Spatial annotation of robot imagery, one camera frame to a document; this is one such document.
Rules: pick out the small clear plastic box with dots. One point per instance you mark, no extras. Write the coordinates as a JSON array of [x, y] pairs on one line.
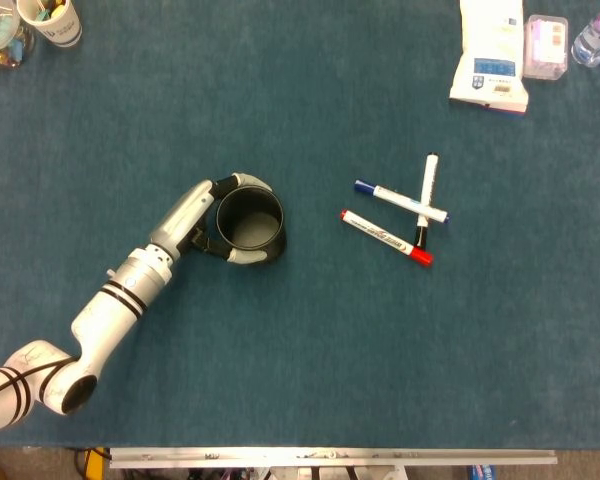
[[545, 50]]

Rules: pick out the aluminium frame rail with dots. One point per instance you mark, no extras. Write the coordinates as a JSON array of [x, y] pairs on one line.
[[330, 457]]

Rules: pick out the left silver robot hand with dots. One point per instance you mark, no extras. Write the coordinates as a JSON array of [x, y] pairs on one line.
[[180, 220]]

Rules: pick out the black cylindrical cup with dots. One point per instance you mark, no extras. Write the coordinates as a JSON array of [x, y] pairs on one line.
[[250, 200]]

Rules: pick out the blue-capped whiteboard marker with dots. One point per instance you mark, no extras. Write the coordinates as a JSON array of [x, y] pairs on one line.
[[395, 197]]

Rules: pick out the clear jar of clips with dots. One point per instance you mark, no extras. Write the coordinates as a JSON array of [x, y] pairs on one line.
[[0, 45]]

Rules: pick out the yellow plastic block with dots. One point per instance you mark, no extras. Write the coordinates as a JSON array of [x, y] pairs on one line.
[[97, 462]]

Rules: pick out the white paper cup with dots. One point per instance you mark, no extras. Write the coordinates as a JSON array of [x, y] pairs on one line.
[[62, 30]]

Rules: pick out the red-capped whiteboard marker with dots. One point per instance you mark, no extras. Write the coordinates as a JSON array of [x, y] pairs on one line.
[[380, 236]]

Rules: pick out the black-capped whiteboard marker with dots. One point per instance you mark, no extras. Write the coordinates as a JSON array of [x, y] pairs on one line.
[[431, 172]]

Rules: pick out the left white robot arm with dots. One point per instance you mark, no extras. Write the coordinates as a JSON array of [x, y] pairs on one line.
[[110, 310]]

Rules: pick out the clear water bottle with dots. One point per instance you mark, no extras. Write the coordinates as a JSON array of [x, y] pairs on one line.
[[595, 40]]

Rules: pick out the blue box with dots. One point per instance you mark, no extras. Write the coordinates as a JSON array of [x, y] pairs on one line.
[[481, 473]]

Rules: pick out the white tissue pack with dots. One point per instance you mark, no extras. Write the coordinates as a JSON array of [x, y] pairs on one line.
[[490, 40]]

